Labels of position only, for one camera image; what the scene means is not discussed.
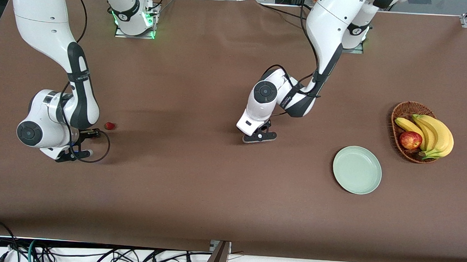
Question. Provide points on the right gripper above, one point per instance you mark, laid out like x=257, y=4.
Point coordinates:
x=86, y=134

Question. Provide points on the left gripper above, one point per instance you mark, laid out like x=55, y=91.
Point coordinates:
x=267, y=124

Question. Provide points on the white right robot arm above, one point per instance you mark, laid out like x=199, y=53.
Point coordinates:
x=45, y=20

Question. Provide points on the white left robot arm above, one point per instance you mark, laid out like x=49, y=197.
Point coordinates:
x=328, y=25

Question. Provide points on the pale green round plate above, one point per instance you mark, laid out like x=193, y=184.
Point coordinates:
x=357, y=170

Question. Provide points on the table cover sheet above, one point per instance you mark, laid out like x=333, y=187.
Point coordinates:
x=215, y=185

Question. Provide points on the woven wicker basket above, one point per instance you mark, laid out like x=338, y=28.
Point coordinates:
x=406, y=111

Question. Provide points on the red apple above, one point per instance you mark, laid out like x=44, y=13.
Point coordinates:
x=410, y=140

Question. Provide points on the yellow banana bunch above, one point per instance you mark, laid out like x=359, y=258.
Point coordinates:
x=446, y=136

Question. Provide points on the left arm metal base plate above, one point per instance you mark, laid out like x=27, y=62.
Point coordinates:
x=355, y=50

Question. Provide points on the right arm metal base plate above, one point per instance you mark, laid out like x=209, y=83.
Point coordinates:
x=151, y=33

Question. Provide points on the aluminium profile post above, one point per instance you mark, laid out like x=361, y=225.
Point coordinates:
x=218, y=260

